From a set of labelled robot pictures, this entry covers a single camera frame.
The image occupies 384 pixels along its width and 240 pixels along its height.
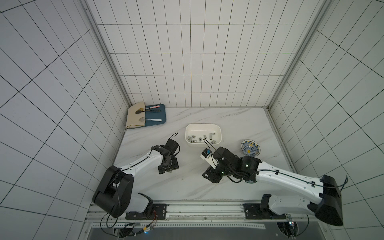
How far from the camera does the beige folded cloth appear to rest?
109 cm

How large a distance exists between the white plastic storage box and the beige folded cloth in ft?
1.15

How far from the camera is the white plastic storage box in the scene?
3.27 ft
